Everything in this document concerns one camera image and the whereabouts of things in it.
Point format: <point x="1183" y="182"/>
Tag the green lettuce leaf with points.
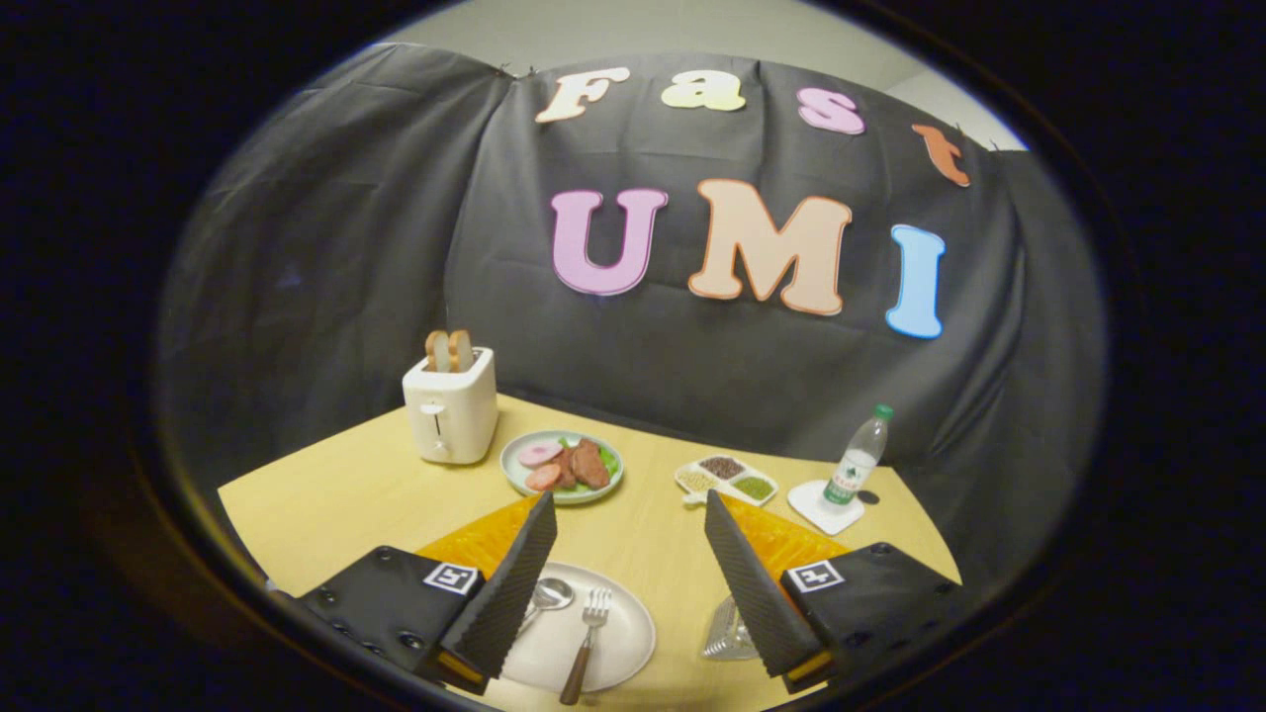
<point x="609" y="460"/>

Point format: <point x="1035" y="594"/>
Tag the large white plate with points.
<point x="623" y="633"/>

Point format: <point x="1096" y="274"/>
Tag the pale green plate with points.
<point x="514" y="475"/>

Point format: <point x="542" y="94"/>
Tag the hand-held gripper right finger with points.
<point x="752" y="583"/>

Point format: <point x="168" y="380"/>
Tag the white toaster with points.
<point x="450" y="415"/>

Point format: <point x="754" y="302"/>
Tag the clear plastic water bottle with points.
<point x="853" y="465"/>

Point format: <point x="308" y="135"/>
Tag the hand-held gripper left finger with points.
<point x="514" y="583"/>

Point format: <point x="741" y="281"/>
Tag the white divided grain dish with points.
<point x="727" y="478"/>

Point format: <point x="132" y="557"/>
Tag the brown meat slice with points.
<point x="590" y="465"/>

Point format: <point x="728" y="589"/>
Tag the red sausage slice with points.
<point x="542" y="478"/>

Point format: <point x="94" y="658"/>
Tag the silver spoon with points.
<point x="551" y="594"/>

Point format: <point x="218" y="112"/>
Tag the black backdrop cloth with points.
<point x="396" y="247"/>

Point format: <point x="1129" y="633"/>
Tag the white square coaster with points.
<point x="809" y="506"/>

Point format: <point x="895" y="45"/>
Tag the pink ham slice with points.
<point x="539" y="454"/>

